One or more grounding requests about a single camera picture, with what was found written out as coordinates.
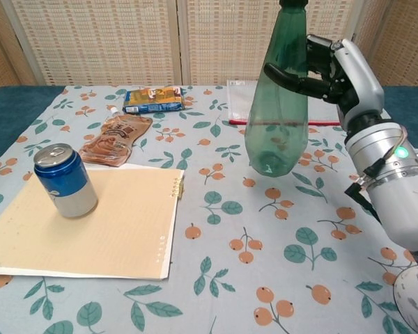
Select green spray bottle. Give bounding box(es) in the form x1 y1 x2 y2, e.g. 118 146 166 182
244 0 309 179

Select brown spout pouch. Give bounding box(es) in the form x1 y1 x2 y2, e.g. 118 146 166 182
77 105 154 168

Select clear red zipper pouch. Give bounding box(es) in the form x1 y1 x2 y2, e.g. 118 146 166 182
226 79 341 127

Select blue yellow snack box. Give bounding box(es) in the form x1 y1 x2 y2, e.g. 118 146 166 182
122 86 186 114

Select teal table cover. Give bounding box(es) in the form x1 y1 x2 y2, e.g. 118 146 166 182
0 84 418 166

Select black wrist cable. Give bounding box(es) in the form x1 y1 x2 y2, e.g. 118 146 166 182
344 156 386 225

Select floral tablecloth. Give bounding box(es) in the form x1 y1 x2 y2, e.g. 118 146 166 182
0 84 418 334

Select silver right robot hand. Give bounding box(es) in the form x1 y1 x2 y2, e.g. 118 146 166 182
263 33 385 132

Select blue and white can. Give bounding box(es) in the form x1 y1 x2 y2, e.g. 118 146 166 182
33 143 100 219

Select woven bamboo screen panel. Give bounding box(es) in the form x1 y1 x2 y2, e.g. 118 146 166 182
1 0 188 88
0 0 34 92
178 0 360 88
354 0 418 88

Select beige notebook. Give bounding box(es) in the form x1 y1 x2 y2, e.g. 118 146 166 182
0 163 187 281

